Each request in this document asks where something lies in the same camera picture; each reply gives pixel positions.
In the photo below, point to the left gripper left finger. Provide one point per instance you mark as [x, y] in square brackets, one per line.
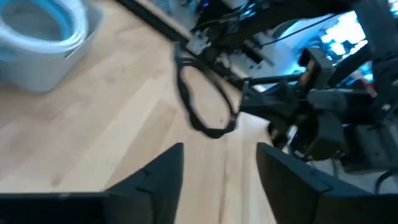
[155, 196]

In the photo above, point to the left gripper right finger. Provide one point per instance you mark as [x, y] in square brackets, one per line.
[295, 196]

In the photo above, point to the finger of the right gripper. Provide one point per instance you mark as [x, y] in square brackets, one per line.
[273, 87]
[267, 107]

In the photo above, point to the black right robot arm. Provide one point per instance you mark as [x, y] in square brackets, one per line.
[385, 81]

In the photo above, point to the grey plastic bin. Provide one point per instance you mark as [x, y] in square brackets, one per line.
[40, 71]

